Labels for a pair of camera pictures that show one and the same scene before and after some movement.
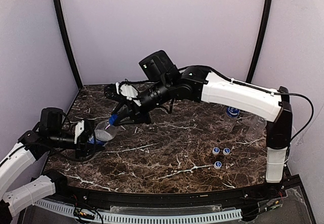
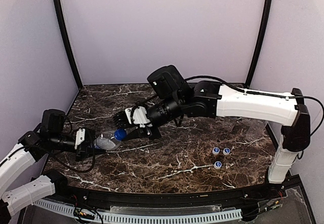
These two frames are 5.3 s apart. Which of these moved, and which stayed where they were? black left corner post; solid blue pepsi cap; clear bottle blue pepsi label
Moved: solid blue pepsi cap
Stayed: black left corner post; clear bottle blue pepsi label
